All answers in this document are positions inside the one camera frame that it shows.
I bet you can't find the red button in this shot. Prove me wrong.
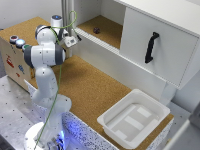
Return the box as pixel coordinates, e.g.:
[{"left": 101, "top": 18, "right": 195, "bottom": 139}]
[{"left": 9, "top": 34, "right": 19, "bottom": 45}]

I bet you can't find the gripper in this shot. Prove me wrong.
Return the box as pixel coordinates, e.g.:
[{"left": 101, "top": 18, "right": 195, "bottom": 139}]
[{"left": 63, "top": 32, "right": 79, "bottom": 49}]

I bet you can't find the wooden drawer box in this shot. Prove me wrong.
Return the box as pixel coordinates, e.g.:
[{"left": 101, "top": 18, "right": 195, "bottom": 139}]
[{"left": 0, "top": 16, "right": 52, "bottom": 93}]

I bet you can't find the blue button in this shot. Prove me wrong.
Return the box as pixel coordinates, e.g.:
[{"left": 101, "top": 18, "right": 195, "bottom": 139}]
[{"left": 15, "top": 38, "right": 26, "bottom": 49}]

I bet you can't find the white sliding door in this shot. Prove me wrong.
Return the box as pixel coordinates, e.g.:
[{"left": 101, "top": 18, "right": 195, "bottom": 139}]
[{"left": 118, "top": 6, "right": 200, "bottom": 90}]

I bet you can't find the black door handle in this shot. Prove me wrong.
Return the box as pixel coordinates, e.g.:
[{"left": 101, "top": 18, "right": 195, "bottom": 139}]
[{"left": 144, "top": 31, "right": 161, "bottom": 65}]

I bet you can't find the green button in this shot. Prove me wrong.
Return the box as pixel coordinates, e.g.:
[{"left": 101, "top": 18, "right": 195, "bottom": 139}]
[{"left": 21, "top": 43, "right": 32, "bottom": 52}]

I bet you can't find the white cabinet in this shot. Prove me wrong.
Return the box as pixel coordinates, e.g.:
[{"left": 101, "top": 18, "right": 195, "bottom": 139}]
[{"left": 61, "top": 0, "right": 200, "bottom": 108}]

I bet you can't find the purple block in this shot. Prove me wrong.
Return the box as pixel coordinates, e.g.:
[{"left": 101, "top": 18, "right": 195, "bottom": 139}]
[{"left": 93, "top": 26, "right": 101, "bottom": 35}]

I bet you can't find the white plastic box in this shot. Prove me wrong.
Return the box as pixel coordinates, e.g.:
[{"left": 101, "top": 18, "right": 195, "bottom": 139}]
[{"left": 96, "top": 88, "right": 172, "bottom": 150}]

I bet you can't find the green cable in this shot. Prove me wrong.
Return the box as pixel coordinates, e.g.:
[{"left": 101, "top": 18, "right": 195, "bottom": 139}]
[{"left": 33, "top": 10, "right": 78, "bottom": 150}]

